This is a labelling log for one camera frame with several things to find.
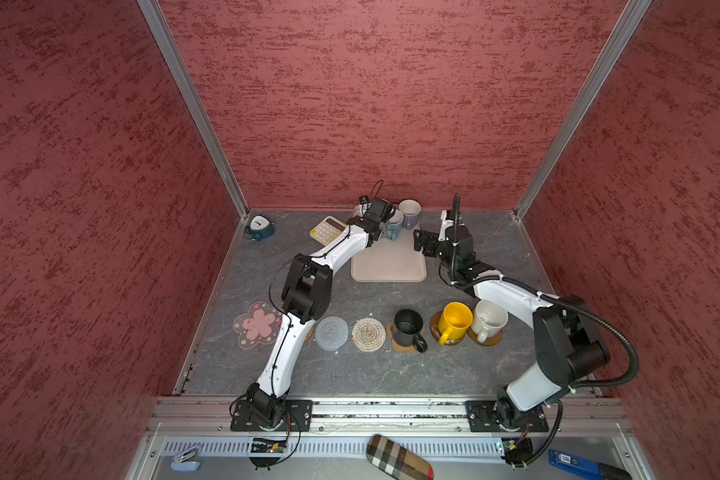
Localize blue mug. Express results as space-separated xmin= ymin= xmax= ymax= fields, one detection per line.
xmin=385 ymin=210 xmax=405 ymax=241

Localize lilac mug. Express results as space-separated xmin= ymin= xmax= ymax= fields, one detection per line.
xmin=398 ymin=199 xmax=422 ymax=230

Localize yellow mug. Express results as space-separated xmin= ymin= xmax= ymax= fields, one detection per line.
xmin=437 ymin=302 xmax=473 ymax=346

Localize white speckled mug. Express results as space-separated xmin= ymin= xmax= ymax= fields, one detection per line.
xmin=470 ymin=300 xmax=509 ymax=333

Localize dark brown glossy coaster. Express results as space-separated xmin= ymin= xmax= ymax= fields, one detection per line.
xmin=429 ymin=311 xmax=466 ymax=346

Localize black mug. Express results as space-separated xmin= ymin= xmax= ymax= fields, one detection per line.
xmin=391 ymin=309 xmax=428 ymax=353

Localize brown round coaster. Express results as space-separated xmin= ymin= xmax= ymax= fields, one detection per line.
xmin=467 ymin=328 xmax=502 ymax=347

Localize paw shaped cork coaster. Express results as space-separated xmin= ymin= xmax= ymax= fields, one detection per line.
xmin=387 ymin=323 xmax=421 ymax=353

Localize multicolour woven coaster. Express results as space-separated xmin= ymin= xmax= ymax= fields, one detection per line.
xmin=352 ymin=317 xmax=386 ymax=353

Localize grey knitted coaster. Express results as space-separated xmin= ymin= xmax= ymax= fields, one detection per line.
xmin=315 ymin=316 xmax=350 ymax=352

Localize pink flower coaster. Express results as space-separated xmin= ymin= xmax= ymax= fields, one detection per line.
xmin=233 ymin=301 xmax=282 ymax=350

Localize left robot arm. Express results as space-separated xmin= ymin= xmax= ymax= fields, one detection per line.
xmin=246 ymin=211 xmax=394 ymax=429

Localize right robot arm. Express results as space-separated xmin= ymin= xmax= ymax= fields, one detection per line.
xmin=414 ymin=230 xmax=610 ymax=430

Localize beige serving tray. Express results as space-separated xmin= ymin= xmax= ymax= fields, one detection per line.
xmin=351 ymin=228 xmax=427 ymax=283

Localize yellow calculator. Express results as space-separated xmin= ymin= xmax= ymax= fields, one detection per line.
xmin=310 ymin=216 xmax=347 ymax=246

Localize teal kitchen timer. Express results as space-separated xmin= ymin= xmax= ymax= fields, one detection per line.
xmin=244 ymin=215 xmax=275 ymax=241

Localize plaid glasses case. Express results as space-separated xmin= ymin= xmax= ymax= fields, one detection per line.
xmin=366 ymin=434 xmax=434 ymax=480

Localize blue tool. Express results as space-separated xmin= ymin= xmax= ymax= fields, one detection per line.
xmin=548 ymin=449 xmax=632 ymax=480

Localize small stapler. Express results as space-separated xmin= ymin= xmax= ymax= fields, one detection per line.
xmin=170 ymin=446 xmax=201 ymax=473

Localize black corrugated cable hose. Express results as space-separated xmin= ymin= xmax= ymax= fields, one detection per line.
xmin=449 ymin=193 xmax=640 ymax=388

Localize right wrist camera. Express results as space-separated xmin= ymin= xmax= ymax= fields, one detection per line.
xmin=438 ymin=209 xmax=471 ymax=244

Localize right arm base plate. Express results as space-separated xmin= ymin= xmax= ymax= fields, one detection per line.
xmin=464 ymin=399 xmax=549 ymax=434

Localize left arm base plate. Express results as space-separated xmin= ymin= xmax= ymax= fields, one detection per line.
xmin=229 ymin=400 xmax=314 ymax=433

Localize aluminium front rail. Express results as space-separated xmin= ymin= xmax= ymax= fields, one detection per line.
xmin=147 ymin=396 xmax=634 ymax=437

